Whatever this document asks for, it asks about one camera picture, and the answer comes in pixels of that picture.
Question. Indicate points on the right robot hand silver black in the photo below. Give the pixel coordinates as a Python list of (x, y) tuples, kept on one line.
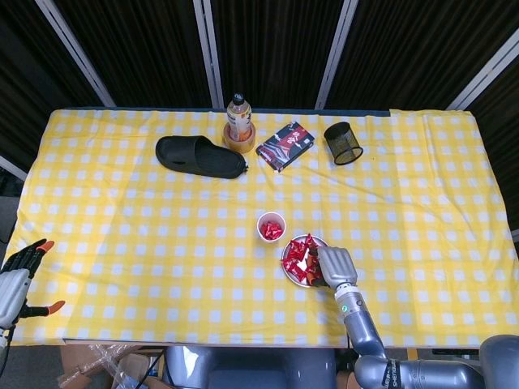
[(336, 267)]

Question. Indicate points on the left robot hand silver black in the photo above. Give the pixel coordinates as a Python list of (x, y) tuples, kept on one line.
[(12, 296)]

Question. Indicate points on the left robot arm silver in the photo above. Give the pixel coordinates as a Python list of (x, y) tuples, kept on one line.
[(2, 336)]

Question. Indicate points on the white paper cup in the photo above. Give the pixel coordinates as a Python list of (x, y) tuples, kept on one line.
[(271, 216)]

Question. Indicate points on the round metal plate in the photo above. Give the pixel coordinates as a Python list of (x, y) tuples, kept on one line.
[(302, 285)]

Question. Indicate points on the brown cardboard box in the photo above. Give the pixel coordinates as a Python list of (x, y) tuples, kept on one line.
[(75, 364)]

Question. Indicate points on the clear plastic wrap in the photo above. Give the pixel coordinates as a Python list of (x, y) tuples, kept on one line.
[(101, 352)]

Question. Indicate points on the black mesh pen holder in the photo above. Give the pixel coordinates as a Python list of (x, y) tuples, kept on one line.
[(342, 146)]

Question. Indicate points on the grey robot torso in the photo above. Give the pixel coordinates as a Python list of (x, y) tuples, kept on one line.
[(251, 368)]

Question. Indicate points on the black red snack packet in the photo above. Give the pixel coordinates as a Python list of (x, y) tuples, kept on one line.
[(284, 146)]

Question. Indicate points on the brown packing tape roll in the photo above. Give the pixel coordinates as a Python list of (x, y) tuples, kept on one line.
[(243, 146)]

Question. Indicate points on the yellow white checkered tablecloth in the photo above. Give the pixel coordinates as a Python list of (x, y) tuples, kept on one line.
[(162, 243)]

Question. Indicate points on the black rubber slipper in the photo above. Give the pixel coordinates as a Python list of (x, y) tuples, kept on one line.
[(202, 158)]

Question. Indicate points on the orange drink plastic bottle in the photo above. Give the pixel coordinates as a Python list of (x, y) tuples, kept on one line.
[(239, 117)]

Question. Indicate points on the black corrugated partition panel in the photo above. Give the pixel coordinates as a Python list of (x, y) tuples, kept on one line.
[(142, 52), (503, 121), (24, 81), (275, 48), (405, 48)]

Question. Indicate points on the aluminium frame post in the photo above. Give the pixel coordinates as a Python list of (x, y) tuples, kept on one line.
[(486, 81), (12, 167), (210, 52), (75, 52), (336, 52)]

